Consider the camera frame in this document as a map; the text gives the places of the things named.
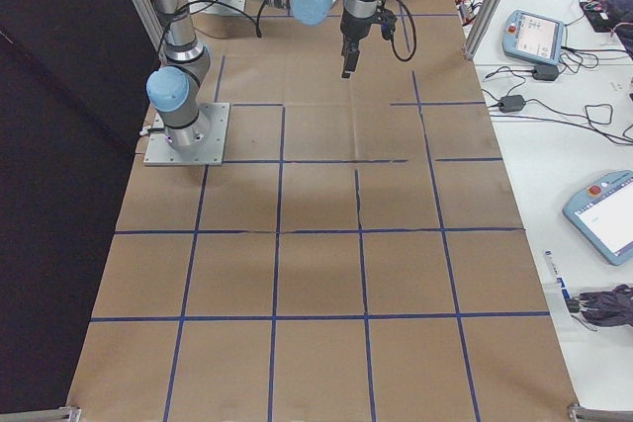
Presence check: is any blue grey teach pendant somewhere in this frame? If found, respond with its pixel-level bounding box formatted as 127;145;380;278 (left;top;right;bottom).
562;169;633;267
501;9;568;67

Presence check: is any white desk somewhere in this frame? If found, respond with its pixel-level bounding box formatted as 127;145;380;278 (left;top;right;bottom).
437;0;633;416

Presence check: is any seated person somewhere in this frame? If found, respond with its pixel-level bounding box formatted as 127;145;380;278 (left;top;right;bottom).
588;0;633;55

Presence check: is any black folded umbrella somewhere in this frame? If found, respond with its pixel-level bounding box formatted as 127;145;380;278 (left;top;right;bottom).
568;283;633;329

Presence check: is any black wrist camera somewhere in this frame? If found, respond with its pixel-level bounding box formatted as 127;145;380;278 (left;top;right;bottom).
375;7;399;42

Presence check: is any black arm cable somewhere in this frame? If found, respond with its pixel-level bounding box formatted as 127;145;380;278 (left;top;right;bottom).
157;0;417;63

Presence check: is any white square base plate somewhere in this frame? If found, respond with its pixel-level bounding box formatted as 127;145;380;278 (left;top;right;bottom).
142;102;231;167
189;0;248;16

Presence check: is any tall aluminium extrusion post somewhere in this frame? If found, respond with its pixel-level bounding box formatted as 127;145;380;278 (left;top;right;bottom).
462;0;526;61

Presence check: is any long black desk cable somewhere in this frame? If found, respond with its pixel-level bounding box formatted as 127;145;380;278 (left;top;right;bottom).
523;95;633;147

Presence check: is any aluminium frame bar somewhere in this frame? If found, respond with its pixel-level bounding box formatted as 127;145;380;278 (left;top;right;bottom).
116;0;167;55

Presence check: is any black circuit board with wires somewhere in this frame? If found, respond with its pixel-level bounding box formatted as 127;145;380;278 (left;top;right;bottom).
578;0;619;34

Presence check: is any black pendant cable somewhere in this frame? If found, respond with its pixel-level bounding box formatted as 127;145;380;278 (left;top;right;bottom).
558;44;633;77

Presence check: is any black frame cover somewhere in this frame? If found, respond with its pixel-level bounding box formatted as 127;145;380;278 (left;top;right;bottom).
0;0;165;414

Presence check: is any metal table corner bracket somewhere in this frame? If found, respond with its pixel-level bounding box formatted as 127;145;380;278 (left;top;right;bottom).
566;402;633;422
0;405;83;422

